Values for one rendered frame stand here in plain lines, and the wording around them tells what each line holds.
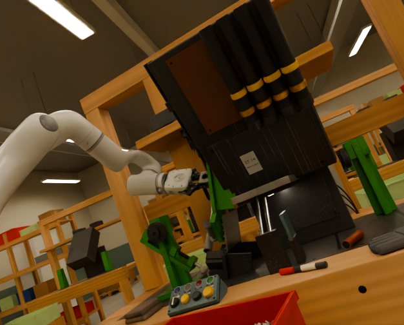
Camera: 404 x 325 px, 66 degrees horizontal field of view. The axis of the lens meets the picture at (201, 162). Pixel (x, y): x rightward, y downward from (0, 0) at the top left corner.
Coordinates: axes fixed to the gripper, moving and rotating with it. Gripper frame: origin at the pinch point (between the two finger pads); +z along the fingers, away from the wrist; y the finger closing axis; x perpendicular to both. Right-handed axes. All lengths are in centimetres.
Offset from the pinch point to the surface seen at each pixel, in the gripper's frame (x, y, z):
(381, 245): -16, -37, 50
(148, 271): 48, -12, -40
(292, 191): 5.5, -2.3, 31.2
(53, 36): 34, 366, -328
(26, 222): 504, 353, -764
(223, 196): -5.2, -12.2, 9.9
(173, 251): 10.4, -23.4, -10.8
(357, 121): 8, 36, 58
